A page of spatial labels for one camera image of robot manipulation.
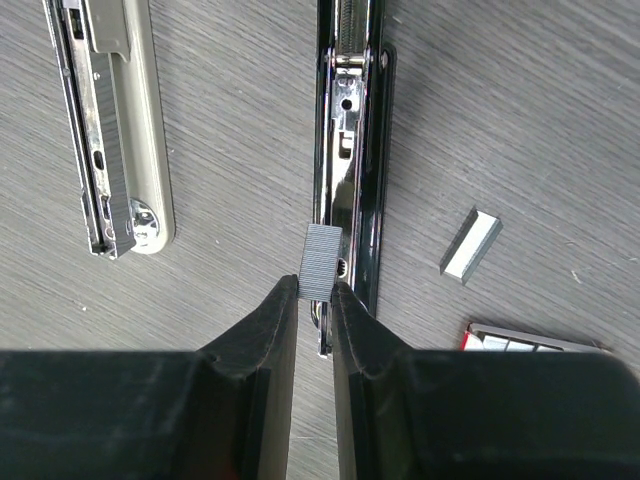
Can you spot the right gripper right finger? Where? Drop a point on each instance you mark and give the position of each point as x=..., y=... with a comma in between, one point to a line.
x=405, y=413

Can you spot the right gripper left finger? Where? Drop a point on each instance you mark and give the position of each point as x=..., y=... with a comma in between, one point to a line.
x=219, y=412

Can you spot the grey staple strip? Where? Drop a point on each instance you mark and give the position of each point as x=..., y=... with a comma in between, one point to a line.
x=318, y=269
x=470, y=244

